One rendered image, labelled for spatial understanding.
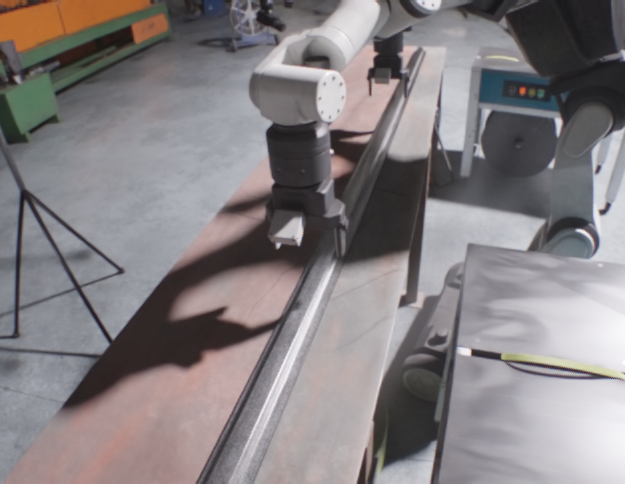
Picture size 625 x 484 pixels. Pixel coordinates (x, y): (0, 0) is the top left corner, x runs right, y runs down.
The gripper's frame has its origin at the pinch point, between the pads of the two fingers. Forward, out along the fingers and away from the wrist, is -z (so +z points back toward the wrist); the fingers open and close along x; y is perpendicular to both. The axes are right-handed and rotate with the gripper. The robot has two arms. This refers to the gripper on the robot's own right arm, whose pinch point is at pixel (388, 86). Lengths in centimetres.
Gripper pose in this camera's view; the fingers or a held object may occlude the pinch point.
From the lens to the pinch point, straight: 141.6
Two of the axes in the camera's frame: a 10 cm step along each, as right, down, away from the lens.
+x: 9.5, 1.2, -2.8
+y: 3.0, -5.8, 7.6
